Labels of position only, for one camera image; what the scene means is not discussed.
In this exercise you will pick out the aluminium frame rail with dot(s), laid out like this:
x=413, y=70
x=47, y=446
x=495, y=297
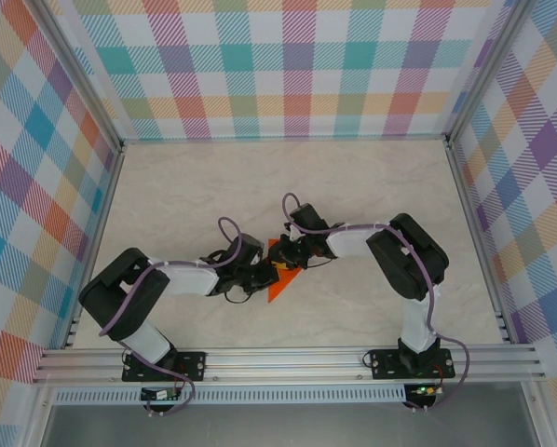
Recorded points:
x=288, y=363

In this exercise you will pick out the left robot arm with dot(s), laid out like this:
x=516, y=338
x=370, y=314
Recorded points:
x=129, y=298

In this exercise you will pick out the aluminium corner post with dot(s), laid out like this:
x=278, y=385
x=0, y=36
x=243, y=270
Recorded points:
x=490, y=70
x=80, y=70

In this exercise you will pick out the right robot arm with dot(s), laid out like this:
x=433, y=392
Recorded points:
x=409, y=265

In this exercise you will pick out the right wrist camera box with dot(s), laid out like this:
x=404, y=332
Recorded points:
x=308, y=216

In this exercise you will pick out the orange paper sheet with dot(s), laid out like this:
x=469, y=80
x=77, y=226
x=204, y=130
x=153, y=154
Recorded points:
x=283, y=286

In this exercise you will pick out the aluminium side rail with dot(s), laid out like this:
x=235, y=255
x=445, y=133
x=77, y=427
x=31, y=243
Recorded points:
x=474, y=223
x=97, y=242

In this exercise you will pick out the small circuit board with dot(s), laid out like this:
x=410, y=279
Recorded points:
x=425, y=390
x=159, y=395

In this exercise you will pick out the thin aluminium wall rail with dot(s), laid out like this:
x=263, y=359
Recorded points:
x=283, y=139

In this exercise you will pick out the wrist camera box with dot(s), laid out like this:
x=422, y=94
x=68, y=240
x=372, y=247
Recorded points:
x=246, y=247
x=308, y=216

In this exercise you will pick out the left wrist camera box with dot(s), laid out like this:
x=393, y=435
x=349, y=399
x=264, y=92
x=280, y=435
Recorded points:
x=246, y=247

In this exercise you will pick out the grey metal shelf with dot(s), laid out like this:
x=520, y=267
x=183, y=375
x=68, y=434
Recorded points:
x=283, y=428

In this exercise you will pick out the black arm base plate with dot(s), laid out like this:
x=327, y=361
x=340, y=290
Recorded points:
x=192, y=365
x=385, y=365

